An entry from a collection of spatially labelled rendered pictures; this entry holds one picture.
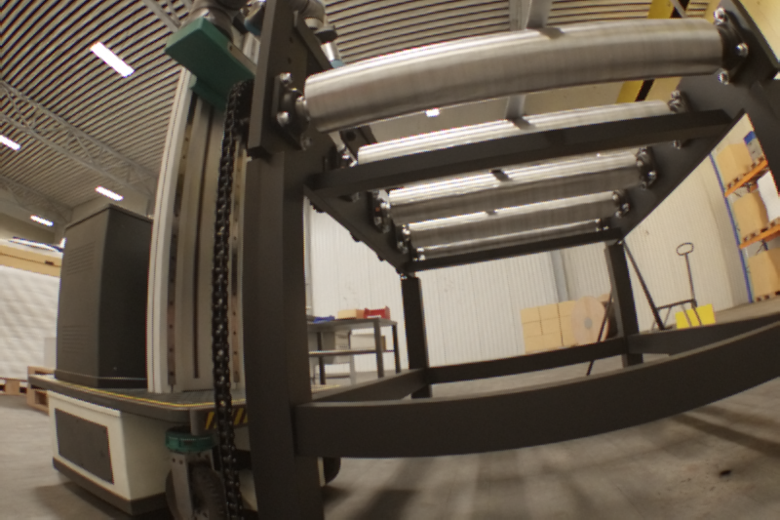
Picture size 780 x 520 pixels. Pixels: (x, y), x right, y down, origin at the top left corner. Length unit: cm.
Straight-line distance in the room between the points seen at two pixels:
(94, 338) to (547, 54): 123
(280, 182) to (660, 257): 1213
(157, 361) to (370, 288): 1091
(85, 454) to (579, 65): 133
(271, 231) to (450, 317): 1069
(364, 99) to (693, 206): 1308
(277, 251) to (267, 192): 10
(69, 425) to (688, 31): 162
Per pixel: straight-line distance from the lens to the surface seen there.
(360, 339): 361
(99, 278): 119
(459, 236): 147
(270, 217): 64
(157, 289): 112
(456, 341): 1119
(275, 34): 84
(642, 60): 75
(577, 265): 1162
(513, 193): 119
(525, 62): 67
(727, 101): 96
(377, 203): 123
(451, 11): 1088
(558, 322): 847
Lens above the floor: 40
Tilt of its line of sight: 18 degrees up
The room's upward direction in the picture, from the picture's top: 5 degrees counter-clockwise
